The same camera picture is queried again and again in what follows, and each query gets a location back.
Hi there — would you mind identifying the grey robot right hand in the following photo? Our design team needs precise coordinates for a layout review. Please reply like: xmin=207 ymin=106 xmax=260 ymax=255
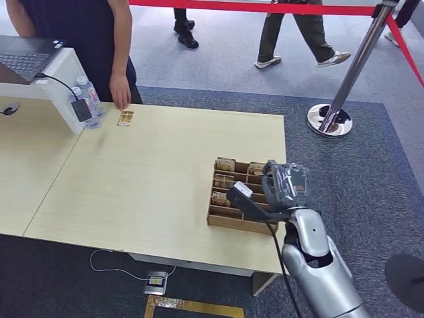
xmin=262 ymin=160 xmax=312 ymax=214

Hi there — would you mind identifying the person's left hand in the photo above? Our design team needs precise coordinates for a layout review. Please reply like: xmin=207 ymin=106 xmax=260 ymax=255
xmin=109 ymin=72 xmax=132 ymax=111

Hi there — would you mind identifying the single gold patterned card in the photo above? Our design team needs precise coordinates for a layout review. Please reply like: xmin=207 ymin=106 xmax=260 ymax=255
xmin=116 ymin=110 xmax=135 ymax=128

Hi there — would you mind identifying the target person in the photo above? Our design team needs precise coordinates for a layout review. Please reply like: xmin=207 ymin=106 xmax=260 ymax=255
xmin=5 ymin=0 xmax=143 ymax=111

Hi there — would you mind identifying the wooden card tray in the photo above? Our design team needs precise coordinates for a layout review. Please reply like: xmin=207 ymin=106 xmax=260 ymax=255
xmin=206 ymin=157 xmax=279 ymax=236

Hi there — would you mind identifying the bystander person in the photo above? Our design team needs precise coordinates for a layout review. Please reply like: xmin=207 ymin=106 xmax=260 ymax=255
xmin=384 ymin=0 xmax=422 ymax=48
xmin=254 ymin=0 xmax=352 ymax=70
xmin=173 ymin=7 xmax=199 ymax=50

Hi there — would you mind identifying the clear plastic water bottle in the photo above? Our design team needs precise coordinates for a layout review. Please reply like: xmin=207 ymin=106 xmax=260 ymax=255
xmin=76 ymin=76 xmax=105 ymax=121
xmin=70 ymin=86 xmax=100 ymax=129

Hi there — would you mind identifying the black power adapter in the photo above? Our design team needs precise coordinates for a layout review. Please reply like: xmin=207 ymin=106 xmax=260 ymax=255
xmin=70 ymin=98 xmax=93 ymax=123

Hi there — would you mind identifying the chrome stanchion base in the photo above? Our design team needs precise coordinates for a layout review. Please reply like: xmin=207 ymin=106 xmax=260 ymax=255
xmin=306 ymin=103 xmax=354 ymax=138

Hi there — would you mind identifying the white laptop stand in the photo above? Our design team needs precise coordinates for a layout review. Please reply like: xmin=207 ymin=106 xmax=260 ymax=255
xmin=0 ymin=47 xmax=88 ymax=136

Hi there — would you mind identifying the grey rug with blue border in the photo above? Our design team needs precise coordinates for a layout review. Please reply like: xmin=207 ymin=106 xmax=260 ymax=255
xmin=0 ymin=85 xmax=424 ymax=318

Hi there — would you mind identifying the dark grey laptop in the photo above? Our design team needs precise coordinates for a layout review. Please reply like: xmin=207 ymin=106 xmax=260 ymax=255
xmin=0 ymin=34 xmax=67 ymax=85

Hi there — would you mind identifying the black oval desk grommet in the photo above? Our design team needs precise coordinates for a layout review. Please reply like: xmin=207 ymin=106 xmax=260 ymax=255
xmin=0 ymin=101 xmax=20 ymax=117

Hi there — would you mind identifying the yellow floor tape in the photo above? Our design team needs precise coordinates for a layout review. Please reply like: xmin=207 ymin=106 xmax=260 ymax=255
xmin=144 ymin=295 xmax=246 ymax=318

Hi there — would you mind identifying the long red barrier belt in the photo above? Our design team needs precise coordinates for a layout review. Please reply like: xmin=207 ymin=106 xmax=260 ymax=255
xmin=128 ymin=0 xmax=379 ymax=17

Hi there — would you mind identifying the black round stand base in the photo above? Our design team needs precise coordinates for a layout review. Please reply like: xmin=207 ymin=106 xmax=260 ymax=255
xmin=385 ymin=253 xmax=424 ymax=315

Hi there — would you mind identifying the metal floor socket box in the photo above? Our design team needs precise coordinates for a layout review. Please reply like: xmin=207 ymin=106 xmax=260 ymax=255
xmin=143 ymin=271 xmax=168 ymax=295

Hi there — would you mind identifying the short red barrier belt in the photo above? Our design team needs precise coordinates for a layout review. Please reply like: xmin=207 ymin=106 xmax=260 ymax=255
xmin=385 ymin=13 xmax=424 ymax=89

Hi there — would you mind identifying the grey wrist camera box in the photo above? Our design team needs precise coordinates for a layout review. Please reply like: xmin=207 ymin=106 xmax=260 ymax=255
xmin=226 ymin=181 xmax=289 ymax=223

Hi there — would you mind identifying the black camera cable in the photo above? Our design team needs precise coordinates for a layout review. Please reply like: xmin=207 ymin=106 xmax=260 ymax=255
xmin=265 ymin=221 xmax=303 ymax=318

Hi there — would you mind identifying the black laptop power cable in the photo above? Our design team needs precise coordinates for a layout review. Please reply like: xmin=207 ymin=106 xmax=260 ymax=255
xmin=34 ymin=72 xmax=81 ymax=103

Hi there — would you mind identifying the chrome stanchion post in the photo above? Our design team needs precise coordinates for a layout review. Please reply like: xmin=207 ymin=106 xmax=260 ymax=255
xmin=319 ymin=0 xmax=398 ymax=133

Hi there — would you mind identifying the thin white cable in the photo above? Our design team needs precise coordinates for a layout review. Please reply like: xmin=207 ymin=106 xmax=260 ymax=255
xmin=89 ymin=249 xmax=177 ymax=282

